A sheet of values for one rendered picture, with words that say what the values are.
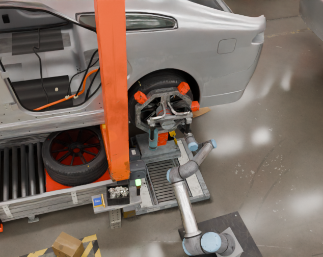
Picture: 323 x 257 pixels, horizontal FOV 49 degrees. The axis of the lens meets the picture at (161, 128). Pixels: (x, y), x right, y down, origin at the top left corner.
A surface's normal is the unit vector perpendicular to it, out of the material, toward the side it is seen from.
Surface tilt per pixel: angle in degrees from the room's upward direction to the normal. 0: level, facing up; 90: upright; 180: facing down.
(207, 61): 90
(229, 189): 0
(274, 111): 0
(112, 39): 90
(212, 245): 39
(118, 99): 90
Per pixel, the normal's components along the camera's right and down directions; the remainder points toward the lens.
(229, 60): 0.27, 0.71
